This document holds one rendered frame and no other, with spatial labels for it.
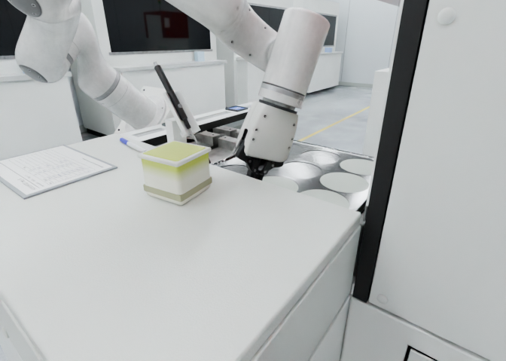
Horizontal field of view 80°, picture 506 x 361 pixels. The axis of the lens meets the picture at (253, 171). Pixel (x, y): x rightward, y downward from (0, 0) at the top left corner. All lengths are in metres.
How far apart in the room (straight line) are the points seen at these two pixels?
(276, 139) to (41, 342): 0.43
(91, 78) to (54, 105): 2.42
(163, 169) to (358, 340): 0.40
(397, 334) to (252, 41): 0.55
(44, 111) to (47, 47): 2.53
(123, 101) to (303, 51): 0.71
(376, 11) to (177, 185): 8.64
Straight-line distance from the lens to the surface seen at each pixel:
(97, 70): 1.07
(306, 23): 0.55
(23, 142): 3.45
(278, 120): 0.56
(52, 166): 0.66
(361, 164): 0.78
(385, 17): 8.85
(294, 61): 0.54
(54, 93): 3.47
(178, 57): 4.49
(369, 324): 0.54
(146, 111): 1.15
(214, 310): 0.29
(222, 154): 0.86
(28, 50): 0.99
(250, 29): 0.63
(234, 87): 5.33
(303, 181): 0.66
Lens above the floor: 1.18
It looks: 23 degrees down
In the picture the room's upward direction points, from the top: straight up
